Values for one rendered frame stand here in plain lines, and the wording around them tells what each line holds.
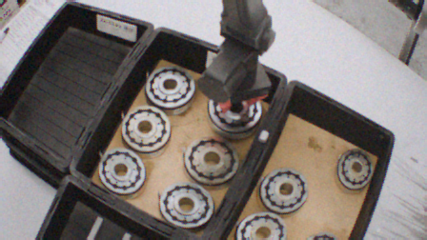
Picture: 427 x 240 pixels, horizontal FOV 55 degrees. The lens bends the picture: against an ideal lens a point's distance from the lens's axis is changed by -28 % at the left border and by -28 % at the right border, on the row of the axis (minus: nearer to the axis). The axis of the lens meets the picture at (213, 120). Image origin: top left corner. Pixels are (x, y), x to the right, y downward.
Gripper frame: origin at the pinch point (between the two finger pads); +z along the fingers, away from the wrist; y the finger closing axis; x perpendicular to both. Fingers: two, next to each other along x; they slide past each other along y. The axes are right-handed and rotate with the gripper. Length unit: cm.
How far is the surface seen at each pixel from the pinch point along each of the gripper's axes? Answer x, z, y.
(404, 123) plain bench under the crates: -10, 21, 55
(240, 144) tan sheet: -5.2, 6.0, -0.5
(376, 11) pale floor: 88, 93, 135
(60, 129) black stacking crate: 9.7, 4.8, -37.7
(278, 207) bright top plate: -22.2, 3.2, 0.9
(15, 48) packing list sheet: 54, 17, -53
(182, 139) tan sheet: -0.9, 5.6, -10.9
